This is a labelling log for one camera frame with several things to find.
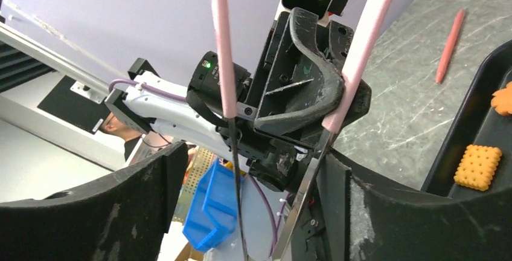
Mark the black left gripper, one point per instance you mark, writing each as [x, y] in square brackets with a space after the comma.
[282, 104]

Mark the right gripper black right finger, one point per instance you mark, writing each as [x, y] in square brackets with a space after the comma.
[371, 217]

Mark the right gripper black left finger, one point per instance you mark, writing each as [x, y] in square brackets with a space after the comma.
[121, 216]

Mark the pink-tipped metal tongs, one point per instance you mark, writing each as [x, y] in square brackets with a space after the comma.
[364, 38]

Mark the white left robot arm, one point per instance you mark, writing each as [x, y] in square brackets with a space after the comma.
[192, 113]

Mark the blue plastic bin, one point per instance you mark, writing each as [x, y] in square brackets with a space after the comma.
[212, 216]

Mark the person in background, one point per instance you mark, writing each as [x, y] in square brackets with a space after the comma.
[112, 126]

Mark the square waffle cookie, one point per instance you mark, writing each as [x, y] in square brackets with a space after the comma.
[477, 167]

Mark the black baking tray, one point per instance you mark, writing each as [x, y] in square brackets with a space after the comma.
[476, 122]

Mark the orange flower cookie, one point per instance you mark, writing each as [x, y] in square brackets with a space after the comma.
[501, 101]

